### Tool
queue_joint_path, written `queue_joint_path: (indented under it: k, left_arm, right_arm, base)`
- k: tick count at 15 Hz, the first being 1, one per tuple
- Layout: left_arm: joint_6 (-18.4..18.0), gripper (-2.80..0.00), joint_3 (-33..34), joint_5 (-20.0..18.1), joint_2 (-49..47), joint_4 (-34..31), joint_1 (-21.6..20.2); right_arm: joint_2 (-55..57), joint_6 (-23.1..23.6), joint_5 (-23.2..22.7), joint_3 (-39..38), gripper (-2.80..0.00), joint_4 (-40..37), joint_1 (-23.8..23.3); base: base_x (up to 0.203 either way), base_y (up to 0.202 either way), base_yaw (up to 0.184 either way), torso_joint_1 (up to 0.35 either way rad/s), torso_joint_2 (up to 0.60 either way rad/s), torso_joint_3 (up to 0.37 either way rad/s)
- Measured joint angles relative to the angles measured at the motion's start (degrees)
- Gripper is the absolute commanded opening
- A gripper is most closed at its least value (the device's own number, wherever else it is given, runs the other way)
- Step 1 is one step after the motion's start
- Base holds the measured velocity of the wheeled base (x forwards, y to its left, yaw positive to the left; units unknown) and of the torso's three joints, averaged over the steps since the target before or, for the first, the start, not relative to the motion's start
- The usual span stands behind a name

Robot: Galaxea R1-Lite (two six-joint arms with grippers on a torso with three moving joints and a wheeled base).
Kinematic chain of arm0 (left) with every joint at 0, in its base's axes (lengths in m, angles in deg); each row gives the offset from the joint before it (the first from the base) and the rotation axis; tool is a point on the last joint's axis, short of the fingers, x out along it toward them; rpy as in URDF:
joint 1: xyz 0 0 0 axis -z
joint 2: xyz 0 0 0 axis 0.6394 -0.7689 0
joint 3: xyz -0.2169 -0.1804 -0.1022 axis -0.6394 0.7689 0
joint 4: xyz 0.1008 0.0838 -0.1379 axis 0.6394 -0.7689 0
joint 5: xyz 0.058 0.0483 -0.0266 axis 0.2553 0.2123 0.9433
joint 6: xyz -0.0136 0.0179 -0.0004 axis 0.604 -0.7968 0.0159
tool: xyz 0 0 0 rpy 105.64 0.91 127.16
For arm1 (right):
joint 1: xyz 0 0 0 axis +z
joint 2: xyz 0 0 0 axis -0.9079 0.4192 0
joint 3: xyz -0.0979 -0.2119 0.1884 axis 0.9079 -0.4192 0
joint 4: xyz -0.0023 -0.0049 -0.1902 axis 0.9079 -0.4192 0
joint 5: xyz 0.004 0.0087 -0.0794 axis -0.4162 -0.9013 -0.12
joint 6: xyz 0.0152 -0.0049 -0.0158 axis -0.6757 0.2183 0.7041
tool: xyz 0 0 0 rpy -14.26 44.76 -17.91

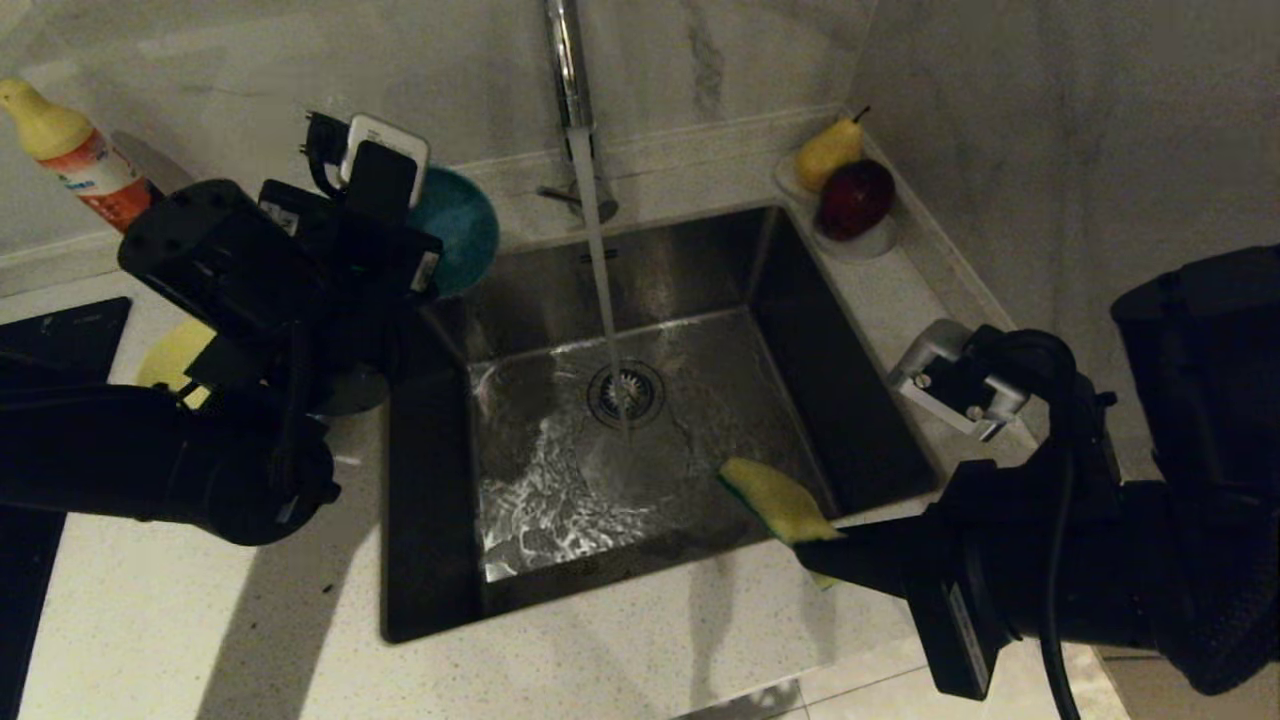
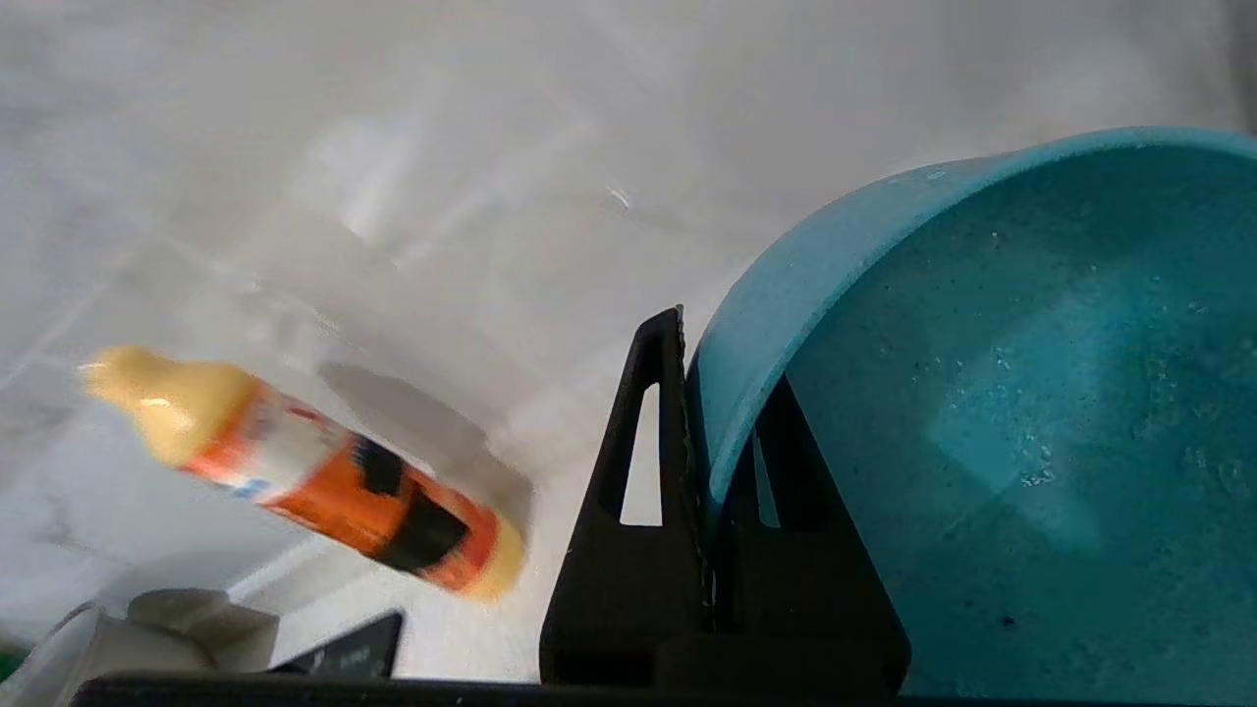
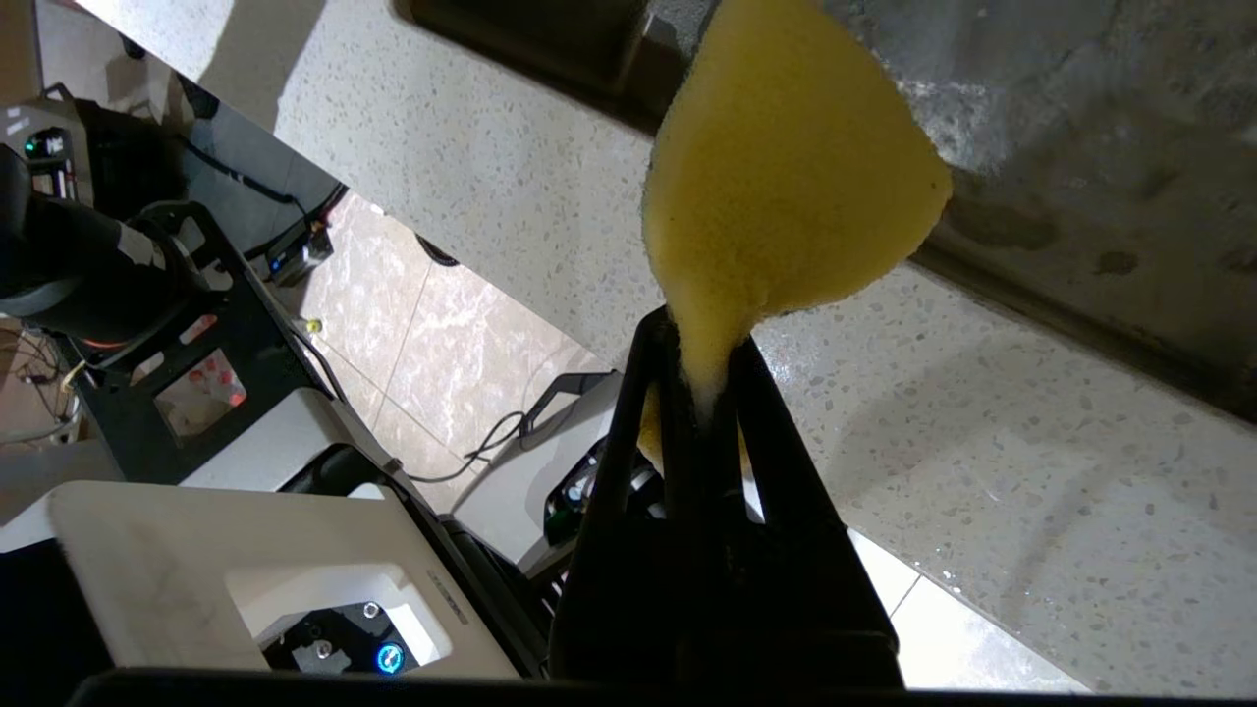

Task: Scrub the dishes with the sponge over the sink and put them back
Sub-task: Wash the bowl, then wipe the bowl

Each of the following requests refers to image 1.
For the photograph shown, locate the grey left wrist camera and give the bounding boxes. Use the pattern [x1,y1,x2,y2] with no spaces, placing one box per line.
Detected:
[338,112,432,211]

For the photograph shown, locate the chrome faucet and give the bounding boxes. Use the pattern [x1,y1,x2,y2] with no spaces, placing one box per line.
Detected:
[537,0,621,227]

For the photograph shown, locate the orange-label dish soap bottle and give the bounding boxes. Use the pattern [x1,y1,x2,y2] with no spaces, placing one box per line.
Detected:
[0,78,153,234]

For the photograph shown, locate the metal sink drain strainer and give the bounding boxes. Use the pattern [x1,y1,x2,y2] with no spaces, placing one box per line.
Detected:
[587,361,667,432]

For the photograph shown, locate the white fruit dish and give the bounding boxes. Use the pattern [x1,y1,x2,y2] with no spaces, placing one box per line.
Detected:
[775,155,899,263]

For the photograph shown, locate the yellow pear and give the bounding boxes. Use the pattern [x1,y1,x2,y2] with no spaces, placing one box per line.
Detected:
[797,106,871,195]

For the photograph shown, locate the teal plastic bowl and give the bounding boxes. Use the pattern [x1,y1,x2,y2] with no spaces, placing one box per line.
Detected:
[406,165,501,299]

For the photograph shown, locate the yellow sponge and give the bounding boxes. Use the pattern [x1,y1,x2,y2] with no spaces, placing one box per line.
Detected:
[719,456,848,593]

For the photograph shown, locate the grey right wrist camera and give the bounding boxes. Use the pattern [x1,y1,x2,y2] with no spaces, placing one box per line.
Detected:
[887,319,1032,442]

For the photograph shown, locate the light blue plate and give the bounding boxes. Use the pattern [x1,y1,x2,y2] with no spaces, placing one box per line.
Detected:
[328,363,392,418]

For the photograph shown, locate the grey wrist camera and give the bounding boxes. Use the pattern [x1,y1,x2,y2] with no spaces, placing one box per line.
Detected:
[338,112,432,211]
[887,319,1032,442]

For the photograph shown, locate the stainless steel sink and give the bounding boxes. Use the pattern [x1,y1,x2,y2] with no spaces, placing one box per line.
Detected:
[380,205,946,643]

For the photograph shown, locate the yellow plastic bowl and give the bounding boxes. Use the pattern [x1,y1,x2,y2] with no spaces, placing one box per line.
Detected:
[136,318,217,409]

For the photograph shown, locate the black induction cooktop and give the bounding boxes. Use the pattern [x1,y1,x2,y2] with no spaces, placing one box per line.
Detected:
[0,297,133,720]

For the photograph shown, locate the dark red apple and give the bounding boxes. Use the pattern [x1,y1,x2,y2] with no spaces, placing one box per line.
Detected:
[818,158,897,243]

